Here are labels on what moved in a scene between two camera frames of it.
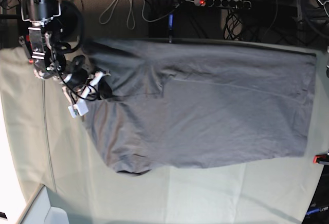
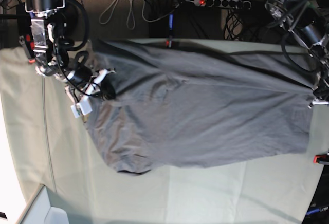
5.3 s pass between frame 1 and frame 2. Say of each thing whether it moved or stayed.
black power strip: stayed
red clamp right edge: stayed
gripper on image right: moved
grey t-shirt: moved
